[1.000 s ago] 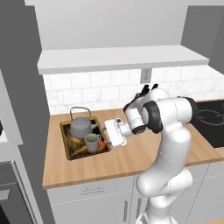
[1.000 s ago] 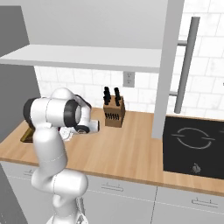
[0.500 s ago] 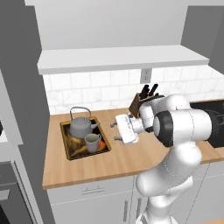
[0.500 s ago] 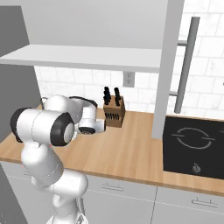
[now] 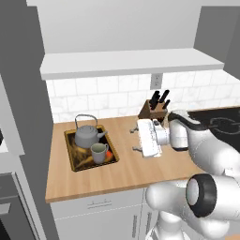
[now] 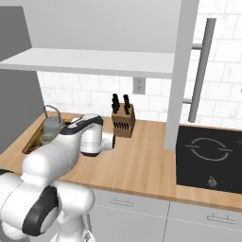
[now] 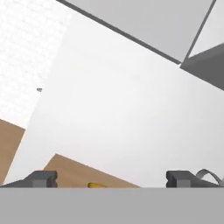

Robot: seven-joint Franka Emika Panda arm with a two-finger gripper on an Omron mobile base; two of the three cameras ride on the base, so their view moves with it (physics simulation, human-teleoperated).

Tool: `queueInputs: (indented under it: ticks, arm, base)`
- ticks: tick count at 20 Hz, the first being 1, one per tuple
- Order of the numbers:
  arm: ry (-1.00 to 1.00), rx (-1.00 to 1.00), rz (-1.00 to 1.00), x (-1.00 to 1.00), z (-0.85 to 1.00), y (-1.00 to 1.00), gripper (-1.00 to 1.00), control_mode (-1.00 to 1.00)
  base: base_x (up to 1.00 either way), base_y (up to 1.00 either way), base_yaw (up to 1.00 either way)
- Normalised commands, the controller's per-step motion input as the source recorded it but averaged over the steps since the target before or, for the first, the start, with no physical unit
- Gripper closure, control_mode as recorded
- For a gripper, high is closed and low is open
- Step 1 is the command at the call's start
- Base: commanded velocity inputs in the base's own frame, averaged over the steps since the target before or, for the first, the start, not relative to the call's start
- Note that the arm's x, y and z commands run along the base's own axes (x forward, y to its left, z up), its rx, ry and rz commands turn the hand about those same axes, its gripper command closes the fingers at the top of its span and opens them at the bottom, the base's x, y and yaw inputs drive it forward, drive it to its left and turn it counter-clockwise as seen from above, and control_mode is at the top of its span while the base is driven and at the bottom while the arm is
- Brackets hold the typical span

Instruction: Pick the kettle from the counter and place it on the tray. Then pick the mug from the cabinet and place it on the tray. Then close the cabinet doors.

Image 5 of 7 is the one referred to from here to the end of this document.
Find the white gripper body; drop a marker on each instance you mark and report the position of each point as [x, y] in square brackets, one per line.
[149, 139]

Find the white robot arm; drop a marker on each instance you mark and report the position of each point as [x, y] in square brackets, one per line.
[212, 156]

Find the grey mug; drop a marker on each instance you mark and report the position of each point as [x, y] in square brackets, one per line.
[99, 153]

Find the grey kettle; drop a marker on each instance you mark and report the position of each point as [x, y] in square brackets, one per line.
[86, 136]

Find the black patterned tray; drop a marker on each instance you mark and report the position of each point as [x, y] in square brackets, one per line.
[78, 157]

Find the grey tall cabinet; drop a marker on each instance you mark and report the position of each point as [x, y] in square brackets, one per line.
[22, 78]

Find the wooden knife block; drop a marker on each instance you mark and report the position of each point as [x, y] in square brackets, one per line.
[149, 110]

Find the white drawer front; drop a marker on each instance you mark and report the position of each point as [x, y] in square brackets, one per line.
[100, 203]

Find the narrow white cupboard door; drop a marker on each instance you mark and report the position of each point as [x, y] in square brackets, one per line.
[146, 223]

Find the black hob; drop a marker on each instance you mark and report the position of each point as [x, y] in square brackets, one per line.
[223, 120]

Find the wide white cupboard door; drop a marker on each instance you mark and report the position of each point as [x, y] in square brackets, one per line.
[97, 226]

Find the grey range hood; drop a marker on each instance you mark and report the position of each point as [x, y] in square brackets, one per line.
[218, 34]

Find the grey oven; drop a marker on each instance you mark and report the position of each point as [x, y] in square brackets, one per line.
[12, 209]

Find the grey wall outlet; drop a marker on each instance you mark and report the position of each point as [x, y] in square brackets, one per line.
[156, 81]

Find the white wall cabinet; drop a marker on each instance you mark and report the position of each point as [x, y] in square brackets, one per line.
[125, 37]

